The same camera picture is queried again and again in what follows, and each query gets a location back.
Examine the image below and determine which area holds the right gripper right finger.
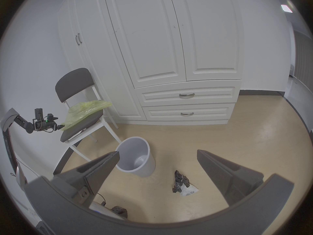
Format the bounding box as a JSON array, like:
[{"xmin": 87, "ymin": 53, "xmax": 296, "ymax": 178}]
[{"xmin": 197, "ymin": 149, "xmax": 265, "ymax": 207}]

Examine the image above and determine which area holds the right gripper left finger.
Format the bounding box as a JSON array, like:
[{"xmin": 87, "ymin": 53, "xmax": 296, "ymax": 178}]
[{"xmin": 52, "ymin": 151, "xmax": 121, "ymax": 204}]

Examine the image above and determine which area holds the yellow-green plastic bag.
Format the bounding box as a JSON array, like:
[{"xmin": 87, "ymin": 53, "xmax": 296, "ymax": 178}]
[{"xmin": 61, "ymin": 101, "xmax": 113, "ymax": 131}]

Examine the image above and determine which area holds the black plastic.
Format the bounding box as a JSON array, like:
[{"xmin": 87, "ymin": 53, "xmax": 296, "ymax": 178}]
[{"xmin": 172, "ymin": 170, "xmax": 191, "ymax": 193}]

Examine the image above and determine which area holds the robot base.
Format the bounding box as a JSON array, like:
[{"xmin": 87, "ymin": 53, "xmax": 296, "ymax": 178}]
[{"xmin": 89, "ymin": 200, "xmax": 128, "ymax": 222}]

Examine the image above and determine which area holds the white trash bin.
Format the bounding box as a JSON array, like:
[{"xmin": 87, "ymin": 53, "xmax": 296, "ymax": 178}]
[{"xmin": 115, "ymin": 137, "xmax": 156, "ymax": 177}]

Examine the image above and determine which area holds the white printed wrapper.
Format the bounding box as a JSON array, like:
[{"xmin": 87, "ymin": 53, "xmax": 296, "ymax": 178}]
[{"xmin": 179, "ymin": 183, "xmax": 199, "ymax": 197}]

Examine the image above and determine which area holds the white chair with grey cushions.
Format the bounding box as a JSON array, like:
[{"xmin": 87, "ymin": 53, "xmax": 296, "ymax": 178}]
[{"xmin": 55, "ymin": 68, "xmax": 122, "ymax": 162}]

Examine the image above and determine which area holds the white wardrobe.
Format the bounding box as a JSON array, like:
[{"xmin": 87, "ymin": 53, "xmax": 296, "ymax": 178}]
[{"xmin": 57, "ymin": 0, "xmax": 245, "ymax": 125}]

